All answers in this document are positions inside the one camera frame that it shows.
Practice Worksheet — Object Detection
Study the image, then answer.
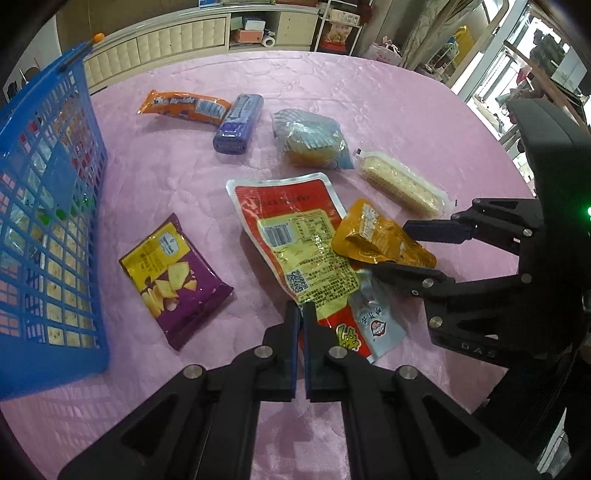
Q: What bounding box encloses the cream television cabinet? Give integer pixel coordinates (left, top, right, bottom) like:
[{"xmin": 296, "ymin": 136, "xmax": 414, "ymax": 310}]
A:
[{"xmin": 83, "ymin": 4, "xmax": 324, "ymax": 95}]

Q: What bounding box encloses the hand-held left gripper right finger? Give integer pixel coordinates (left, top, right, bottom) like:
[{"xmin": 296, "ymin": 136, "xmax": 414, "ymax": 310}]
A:
[{"xmin": 302, "ymin": 302, "xmax": 543, "ymax": 480}]

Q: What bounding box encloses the clear cracker stack packet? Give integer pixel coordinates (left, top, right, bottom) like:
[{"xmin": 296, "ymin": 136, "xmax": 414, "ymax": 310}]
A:
[{"xmin": 355, "ymin": 150, "xmax": 457, "ymax": 219}]

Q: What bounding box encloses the blue striped bread packet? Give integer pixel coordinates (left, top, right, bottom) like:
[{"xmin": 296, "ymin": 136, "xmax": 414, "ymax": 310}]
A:
[{"xmin": 271, "ymin": 109, "xmax": 355, "ymax": 169}]

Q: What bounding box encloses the small light blue snack packet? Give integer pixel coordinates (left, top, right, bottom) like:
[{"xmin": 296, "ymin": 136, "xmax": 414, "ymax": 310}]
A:
[{"xmin": 347, "ymin": 268, "xmax": 408, "ymax": 361}]

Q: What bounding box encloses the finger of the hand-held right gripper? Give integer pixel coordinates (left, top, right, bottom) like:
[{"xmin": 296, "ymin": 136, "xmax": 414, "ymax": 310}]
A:
[
  {"xmin": 370, "ymin": 260, "xmax": 533, "ymax": 320},
  {"xmin": 403, "ymin": 198, "xmax": 548, "ymax": 260}
]

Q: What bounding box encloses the purple candy roll packet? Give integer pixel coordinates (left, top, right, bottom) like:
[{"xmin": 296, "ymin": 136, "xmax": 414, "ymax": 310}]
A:
[{"xmin": 213, "ymin": 93, "xmax": 265, "ymax": 155}]

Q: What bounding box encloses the white metal rack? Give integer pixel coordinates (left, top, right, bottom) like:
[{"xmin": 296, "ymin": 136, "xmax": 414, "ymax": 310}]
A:
[{"xmin": 314, "ymin": 0, "xmax": 370, "ymax": 56}]

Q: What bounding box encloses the blue plastic basket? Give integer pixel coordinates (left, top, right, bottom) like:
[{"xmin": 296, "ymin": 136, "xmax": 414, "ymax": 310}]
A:
[{"xmin": 0, "ymin": 41, "xmax": 110, "ymax": 401}]

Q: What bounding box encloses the purple chips packet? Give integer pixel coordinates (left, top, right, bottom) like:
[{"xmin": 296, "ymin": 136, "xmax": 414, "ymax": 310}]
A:
[{"xmin": 119, "ymin": 213, "xmax": 234, "ymax": 352}]

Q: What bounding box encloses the orange snack bag on rack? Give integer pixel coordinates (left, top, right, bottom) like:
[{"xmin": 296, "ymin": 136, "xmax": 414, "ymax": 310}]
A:
[{"xmin": 323, "ymin": 23, "xmax": 363, "ymax": 44}]

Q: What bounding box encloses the beige patterned curtain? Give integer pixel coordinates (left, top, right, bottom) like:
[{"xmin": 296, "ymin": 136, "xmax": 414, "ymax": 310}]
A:
[{"xmin": 402, "ymin": 0, "xmax": 504, "ymax": 70}]

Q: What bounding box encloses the pink tote bag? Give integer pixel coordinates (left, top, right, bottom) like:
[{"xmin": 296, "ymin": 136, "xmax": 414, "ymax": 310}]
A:
[{"xmin": 365, "ymin": 39, "xmax": 402, "ymax": 65}]

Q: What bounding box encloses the arched standing mirror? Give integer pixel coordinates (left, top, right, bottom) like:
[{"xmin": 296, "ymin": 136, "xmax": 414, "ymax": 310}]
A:
[{"xmin": 443, "ymin": 18, "xmax": 485, "ymax": 79}]

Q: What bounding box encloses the small yellow snack packet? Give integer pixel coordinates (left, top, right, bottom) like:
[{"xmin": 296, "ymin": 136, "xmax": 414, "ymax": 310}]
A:
[{"xmin": 331, "ymin": 199, "xmax": 437, "ymax": 269}]

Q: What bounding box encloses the wooden clothes drying rack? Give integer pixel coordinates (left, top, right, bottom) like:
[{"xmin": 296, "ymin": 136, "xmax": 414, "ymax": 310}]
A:
[{"xmin": 501, "ymin": 28, "xmax": 591, "ymax": 139}]

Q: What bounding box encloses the orange long snack packet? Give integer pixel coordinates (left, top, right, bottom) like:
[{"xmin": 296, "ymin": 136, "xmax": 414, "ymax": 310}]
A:
[{"xmin": 137, "ymin": 89, "xmax": 232, "ymax": 126}]

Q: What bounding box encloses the large red snack packet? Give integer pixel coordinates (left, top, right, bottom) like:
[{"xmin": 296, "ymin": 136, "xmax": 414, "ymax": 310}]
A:
[{"xmin": 226, "ymin": 172, "xmax": 376, "ymax": 366}]

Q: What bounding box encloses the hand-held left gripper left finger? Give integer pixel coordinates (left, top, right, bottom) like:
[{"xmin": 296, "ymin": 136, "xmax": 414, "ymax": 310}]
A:
[{"xmin": 58, "ymin": 300, "xmax": 304, "ymax": 480}]

